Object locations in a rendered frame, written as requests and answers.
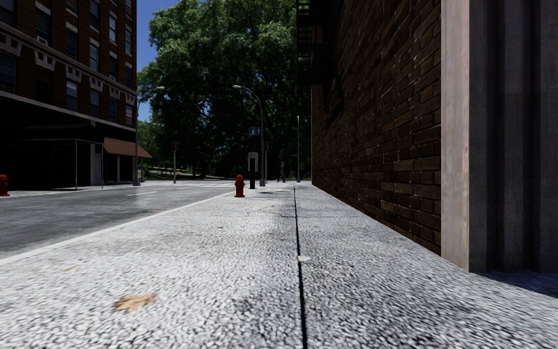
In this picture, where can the dark brick building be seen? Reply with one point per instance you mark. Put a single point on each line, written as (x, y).
(392, 131)

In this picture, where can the red brick building with awning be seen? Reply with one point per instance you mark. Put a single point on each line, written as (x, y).
(52, 78)

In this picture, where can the grey pole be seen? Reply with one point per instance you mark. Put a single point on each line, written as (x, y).
(298, 148)

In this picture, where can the red fire hydrant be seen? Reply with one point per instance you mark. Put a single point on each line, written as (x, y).
(239, 186)
(3, 185)

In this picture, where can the white box on a post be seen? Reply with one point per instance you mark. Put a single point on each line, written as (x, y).
(252, 168)

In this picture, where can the grey street lamp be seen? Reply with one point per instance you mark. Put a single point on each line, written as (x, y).
(262, 144)
(136, 144)

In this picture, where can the trees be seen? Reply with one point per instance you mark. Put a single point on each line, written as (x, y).
(218, 78)

